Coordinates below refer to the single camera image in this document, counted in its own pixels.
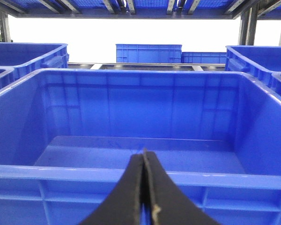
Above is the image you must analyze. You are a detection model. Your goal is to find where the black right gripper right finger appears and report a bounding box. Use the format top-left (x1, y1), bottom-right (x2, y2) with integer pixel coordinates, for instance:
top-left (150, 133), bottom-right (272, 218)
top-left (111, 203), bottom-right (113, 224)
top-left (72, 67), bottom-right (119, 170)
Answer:
top-left (143, 149), bottom-right (219, 225)

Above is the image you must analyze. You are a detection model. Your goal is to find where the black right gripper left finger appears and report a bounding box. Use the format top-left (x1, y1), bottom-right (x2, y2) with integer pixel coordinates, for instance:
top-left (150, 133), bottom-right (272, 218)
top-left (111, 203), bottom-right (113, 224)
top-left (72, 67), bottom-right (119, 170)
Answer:
top-left (80, 154), bottom-right (144, 225)

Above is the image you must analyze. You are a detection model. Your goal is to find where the blue crate front right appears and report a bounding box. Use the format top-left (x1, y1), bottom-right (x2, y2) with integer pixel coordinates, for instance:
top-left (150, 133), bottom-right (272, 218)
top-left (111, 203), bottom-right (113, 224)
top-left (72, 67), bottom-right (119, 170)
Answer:
top-left (0, 69), bottom-right (281, 225)

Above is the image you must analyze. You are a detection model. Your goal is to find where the blue crate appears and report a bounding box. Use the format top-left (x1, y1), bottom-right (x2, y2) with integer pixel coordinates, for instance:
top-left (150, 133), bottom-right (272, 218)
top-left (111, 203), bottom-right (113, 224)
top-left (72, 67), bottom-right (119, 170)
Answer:
top-left (181, 52), bottom-right (227, 64)
top-left (0, 66), bottom-right (15, 90)
top-left (0, 42), bottom-right (69, 81)
top-left (0, 69), bottom-right (281, 225)
top-left (116, 44), bottom-right (182, 63)
top-left (225, 45), bottom-right (281, 87)

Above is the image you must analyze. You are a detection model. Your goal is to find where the blue crate far centre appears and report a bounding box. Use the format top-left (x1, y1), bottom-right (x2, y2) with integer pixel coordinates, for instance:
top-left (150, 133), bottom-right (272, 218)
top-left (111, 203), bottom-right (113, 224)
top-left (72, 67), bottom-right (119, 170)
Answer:
top-left (116, 44), bottom-right (182, 63)

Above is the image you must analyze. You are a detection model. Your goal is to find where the blue crate far right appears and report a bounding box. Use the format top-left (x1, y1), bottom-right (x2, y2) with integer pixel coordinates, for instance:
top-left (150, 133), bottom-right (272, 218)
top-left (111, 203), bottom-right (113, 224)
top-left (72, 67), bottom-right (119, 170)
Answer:
top-left (181, 52), bottom-right (227, 64)

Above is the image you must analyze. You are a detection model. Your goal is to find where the blue crate rear right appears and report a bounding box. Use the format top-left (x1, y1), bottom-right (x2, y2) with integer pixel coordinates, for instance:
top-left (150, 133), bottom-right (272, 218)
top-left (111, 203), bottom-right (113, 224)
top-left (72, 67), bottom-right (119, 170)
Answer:
top-left (225, 45), bottom-right (281, 87)

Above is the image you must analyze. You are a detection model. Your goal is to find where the blue crate front left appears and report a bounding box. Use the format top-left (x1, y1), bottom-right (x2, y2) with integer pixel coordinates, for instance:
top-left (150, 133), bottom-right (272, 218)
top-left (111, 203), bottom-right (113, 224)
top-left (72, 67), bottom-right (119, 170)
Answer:
top-left (0, 66), bottom-right (15, 90)

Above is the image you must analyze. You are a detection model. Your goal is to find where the blue crate rear left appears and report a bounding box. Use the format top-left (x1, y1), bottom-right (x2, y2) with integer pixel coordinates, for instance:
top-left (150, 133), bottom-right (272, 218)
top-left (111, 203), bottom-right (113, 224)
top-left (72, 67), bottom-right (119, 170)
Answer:
top-left (0, 42), bottom-right (69, 81)

